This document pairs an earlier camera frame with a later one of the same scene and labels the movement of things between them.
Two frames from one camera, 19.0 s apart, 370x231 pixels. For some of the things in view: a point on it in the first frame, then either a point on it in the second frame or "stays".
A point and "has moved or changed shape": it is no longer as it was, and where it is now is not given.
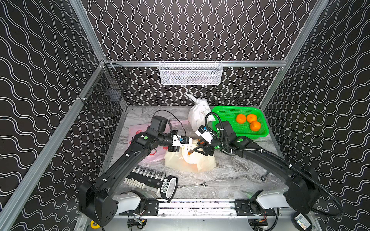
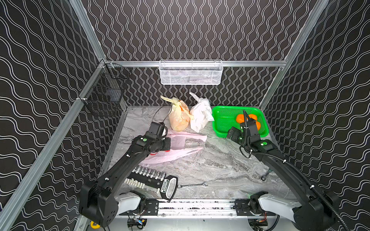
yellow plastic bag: (188, 160) -> (179, 116)
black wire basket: (104, 96) stays
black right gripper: (205, 147) -> (236, 133)
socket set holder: (140, 177) stays
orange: (251, 118) stays
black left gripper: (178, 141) -> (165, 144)
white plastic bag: (198, 113) stays
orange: (255, 126) stays
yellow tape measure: (97, 226) stays
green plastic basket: (246, 122) stays
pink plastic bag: (158, 155) has moved or changed shape
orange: (241, 119) stays
